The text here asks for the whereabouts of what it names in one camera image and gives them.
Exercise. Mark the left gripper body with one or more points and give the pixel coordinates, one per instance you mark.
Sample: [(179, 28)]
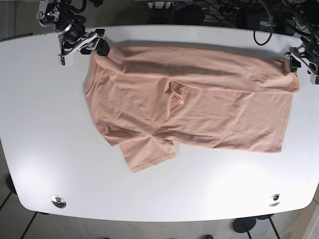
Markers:
[(307, 53)]

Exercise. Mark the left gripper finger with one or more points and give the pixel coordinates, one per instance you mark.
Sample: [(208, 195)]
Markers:
[(294, 64), (314, 78)]

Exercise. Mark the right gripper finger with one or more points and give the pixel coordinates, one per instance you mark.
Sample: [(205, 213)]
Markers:
[(102, 48), (67, 60)]

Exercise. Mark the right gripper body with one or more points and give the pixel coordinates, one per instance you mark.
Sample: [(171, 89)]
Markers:
[(68, 23)]

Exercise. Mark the peach pink T-shirt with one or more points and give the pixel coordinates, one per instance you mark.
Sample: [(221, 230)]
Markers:
[(142, 99)]

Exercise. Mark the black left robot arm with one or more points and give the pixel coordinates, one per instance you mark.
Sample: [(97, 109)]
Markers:
[(305, 15)]

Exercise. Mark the right silver table grommet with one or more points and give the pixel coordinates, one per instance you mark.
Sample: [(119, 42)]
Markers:
[(275, 200)]

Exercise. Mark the silver table grommet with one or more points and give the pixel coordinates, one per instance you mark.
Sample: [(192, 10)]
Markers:
[(58, 202), (275, 200)]

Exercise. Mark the left silver table grommet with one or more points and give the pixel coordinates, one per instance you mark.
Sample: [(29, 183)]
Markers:
[(58, 202)]

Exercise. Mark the black round stand base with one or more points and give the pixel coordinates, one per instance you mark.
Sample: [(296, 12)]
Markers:
[(244, 225)]

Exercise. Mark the blue shoe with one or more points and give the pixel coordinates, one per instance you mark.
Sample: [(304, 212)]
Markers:
[(208, 237)]

